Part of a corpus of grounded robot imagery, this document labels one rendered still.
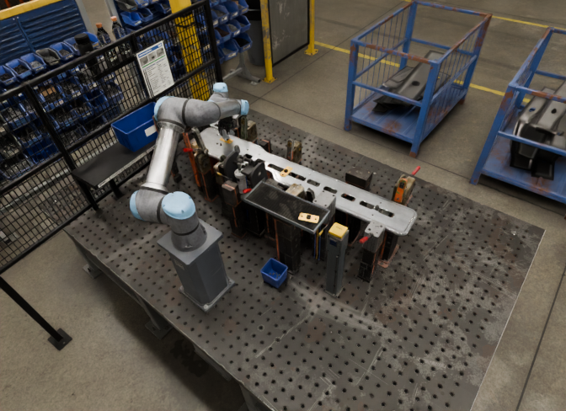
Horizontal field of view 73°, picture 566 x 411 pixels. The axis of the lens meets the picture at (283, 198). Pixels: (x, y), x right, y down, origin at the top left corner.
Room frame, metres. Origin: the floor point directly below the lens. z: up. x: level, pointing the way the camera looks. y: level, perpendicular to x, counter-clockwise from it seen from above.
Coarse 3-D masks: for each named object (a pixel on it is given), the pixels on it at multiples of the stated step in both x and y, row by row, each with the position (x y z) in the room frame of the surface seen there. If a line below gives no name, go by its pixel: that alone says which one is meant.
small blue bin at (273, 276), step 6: (270, 258) 1.16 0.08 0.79; (264, 264) 1.12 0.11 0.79; (270, 264) 1.15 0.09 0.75; (276, 264) 1.14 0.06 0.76; (282, 264) 1.12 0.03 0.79; (264, 270) 1.11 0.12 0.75; (270, 270) 1.14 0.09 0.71; (276, 270) 1.14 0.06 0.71; (282, 270) 1.12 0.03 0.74; (264, 276) 1.08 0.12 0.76; (270, 276) 1.05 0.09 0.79; (276, 276) 1.11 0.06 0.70; (282, 276) 1.07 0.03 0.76; (270, 282) 1.06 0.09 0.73; (276, 282) 1.03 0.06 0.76; (282, 282) 1.07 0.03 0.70
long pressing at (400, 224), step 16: (208, 128) 2.04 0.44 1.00; (208, 144) 1.87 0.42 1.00; (224, 144) 1.86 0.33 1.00; (240, 144) 1.85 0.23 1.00; (272, 160) 1.68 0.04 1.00; (288, 160) 1.68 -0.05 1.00; (288, 176) 1.54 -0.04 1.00; (304, 176) 1.53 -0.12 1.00; (320, 176) 1.52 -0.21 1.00; (352, 192) 1.38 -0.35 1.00; (368, 192) 1.38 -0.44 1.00; (336, 208) 1.28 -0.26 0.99; (352, 208) 1.27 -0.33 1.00; (368, 208) 1.26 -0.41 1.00; (384, 208) 1.26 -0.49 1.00; (400, 208) 1.25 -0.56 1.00; (400, 224) 1.15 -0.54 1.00
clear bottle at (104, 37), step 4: (96, 24) 2.15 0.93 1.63; (100, 24) 2.16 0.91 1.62; (100, 28) 2.15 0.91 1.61; (100, 32) 2.14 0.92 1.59; (104, 32) 2.15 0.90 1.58; (100, 36) 2.14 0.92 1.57; (104, 36) 2.14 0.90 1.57; (108, 36) 2.16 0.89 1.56; (100, 40) 2.13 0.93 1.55; (104, 40) 2.13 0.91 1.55; (108, 40) 2.14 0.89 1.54; (100, 44) 2.14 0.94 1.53; (104, 44) 2.13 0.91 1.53; (104, 52) 2.13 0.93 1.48; (108, 52) 2.13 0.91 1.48; (112, 52) 2.14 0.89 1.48; (104, 56) 2.14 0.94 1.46; (116, 56) 2.16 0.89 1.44; (108, 60) 2.13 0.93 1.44; (112, 60) 2.13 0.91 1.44
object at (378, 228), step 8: (376, 224) 1.11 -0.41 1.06; (384, 224) 1.11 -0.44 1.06; (368, 232) 1.06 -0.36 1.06; (376, 232) 1.06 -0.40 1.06; (368, 240) 1.06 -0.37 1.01; (376, 240) 1.04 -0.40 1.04; (368, 248) 1.05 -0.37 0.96; (376, 248) 1.05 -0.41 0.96; (368, 256) 1.06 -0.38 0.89; (376, 256) 1.09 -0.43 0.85; (360, 264) 1.07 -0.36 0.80; (368, 264) 1.06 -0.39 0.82; (376, 264) 1.10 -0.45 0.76; (360, 272) 1.07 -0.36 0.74; (368, 272) 1.05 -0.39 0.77; (376, 272) 1.09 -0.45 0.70; (368, 280) 1.04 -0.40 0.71
